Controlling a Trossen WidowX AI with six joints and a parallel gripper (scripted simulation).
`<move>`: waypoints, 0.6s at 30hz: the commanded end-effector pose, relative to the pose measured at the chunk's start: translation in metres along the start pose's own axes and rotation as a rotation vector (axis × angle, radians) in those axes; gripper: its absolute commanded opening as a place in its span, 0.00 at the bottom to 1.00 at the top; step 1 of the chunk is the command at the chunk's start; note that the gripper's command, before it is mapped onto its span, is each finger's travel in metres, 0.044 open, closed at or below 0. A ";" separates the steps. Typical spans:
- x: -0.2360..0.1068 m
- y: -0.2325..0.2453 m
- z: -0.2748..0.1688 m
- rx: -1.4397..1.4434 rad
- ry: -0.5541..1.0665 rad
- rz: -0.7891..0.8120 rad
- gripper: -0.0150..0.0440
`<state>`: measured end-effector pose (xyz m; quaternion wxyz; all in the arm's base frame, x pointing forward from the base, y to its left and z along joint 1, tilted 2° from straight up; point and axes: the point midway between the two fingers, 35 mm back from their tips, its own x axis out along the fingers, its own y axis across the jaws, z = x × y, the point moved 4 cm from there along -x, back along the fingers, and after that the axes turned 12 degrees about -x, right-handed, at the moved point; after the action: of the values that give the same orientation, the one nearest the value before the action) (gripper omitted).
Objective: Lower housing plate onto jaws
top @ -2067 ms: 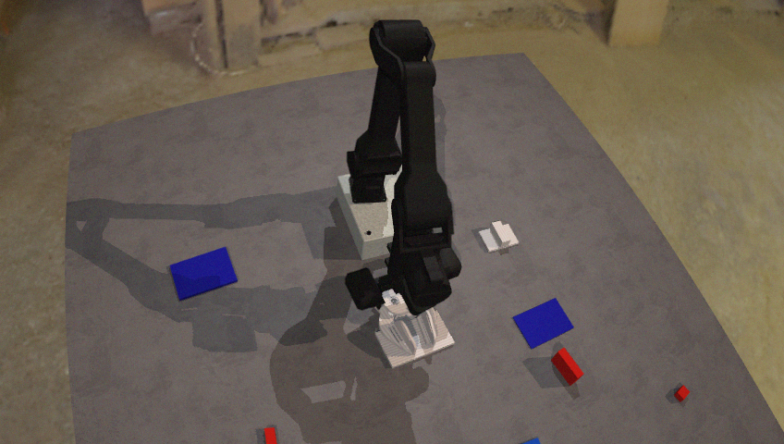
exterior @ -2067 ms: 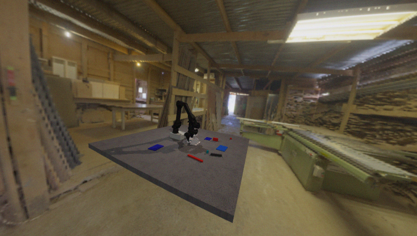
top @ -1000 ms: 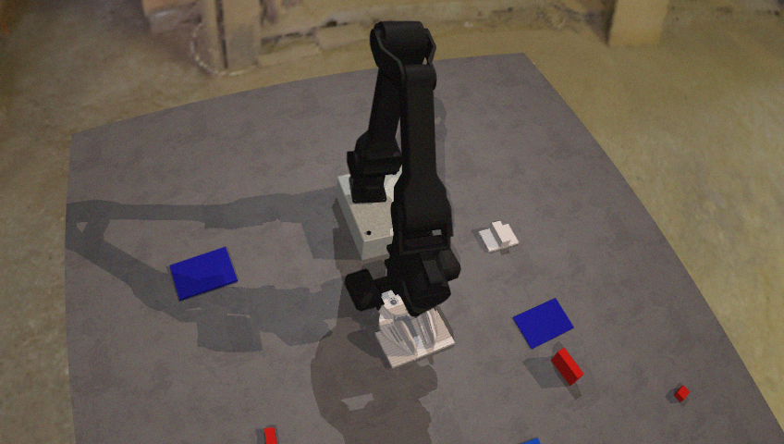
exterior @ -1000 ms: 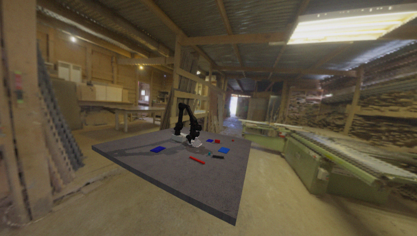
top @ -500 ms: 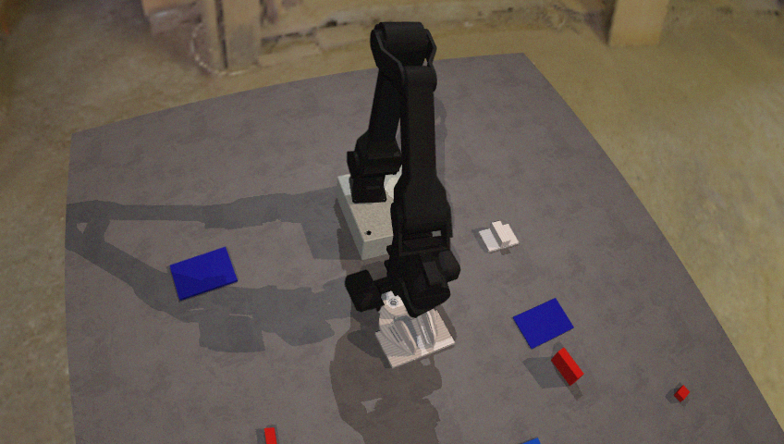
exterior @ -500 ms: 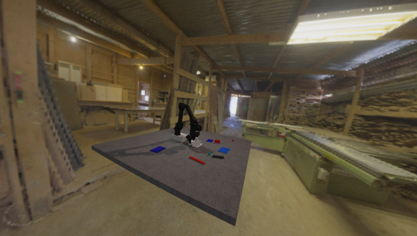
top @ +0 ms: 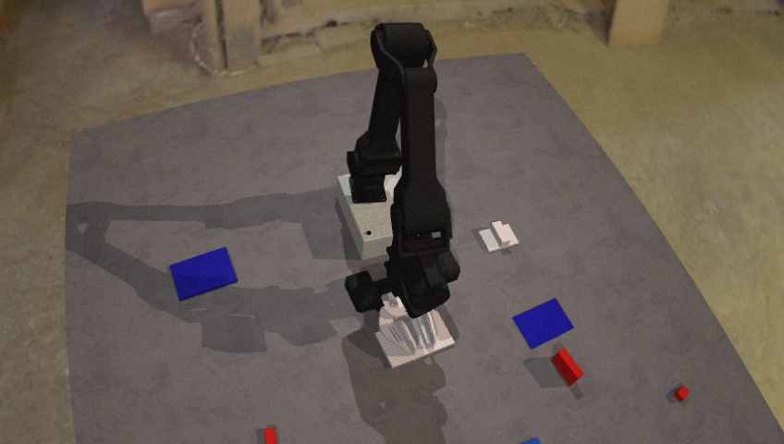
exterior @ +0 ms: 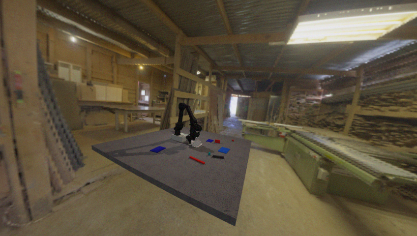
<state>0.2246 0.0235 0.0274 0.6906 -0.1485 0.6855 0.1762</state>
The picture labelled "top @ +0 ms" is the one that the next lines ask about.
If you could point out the red long thin bar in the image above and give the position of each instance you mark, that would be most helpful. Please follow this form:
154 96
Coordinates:
270 435

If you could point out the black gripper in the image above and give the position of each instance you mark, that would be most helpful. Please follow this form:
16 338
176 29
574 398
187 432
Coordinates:
366 294

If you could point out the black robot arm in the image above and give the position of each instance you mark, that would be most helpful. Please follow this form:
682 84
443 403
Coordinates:
405 91

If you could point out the small red block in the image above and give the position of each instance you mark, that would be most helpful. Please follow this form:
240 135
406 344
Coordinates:
682 393

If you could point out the red rectangular block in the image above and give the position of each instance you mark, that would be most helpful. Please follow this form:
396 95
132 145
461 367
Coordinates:
566 366

